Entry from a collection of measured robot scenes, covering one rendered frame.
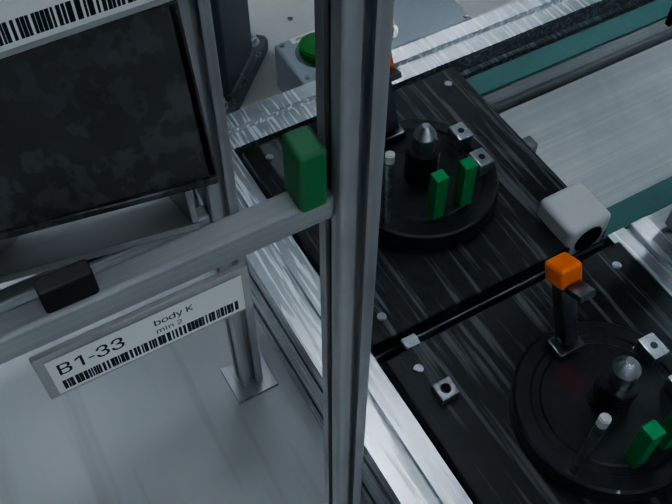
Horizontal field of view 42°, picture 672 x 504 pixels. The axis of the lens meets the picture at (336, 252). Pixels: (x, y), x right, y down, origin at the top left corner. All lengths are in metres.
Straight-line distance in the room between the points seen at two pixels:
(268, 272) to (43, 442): 0.25
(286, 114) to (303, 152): 0.55
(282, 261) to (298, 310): 0.06
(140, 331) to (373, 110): 0.12
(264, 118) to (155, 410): 0.30
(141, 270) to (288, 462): 0.47
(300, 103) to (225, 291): 0.55
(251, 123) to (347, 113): 0.57
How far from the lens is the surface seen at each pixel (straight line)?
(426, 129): 0.73
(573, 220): 0.77
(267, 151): 0.82
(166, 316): 0.34
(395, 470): 0.66
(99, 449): 0.80
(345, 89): 0.30
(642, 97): 1.01
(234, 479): 0.77
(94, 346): 0.34
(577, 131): 0.95
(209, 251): 0.33
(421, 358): 0.70
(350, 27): 0.28
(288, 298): 0.73
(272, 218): 0.34
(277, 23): 1.13
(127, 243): 0.50
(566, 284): 0.64
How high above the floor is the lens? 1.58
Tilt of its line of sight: 54 degrees down
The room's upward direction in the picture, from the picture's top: straight up
